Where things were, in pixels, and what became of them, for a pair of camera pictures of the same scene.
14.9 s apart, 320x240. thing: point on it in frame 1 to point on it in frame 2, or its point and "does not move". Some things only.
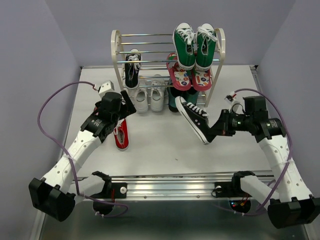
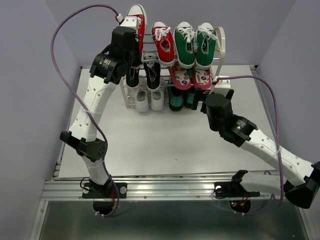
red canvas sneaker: (121, 132) to (163, 41)
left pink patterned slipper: (181, 78) does not move
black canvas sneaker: (198, 119) to (152, 69)
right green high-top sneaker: (206, 45) does not move
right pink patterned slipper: (201, 80) does not move
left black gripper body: (126, 109) to (133, 58)
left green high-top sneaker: (183, 40) does not move
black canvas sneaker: (132, 70) does not move
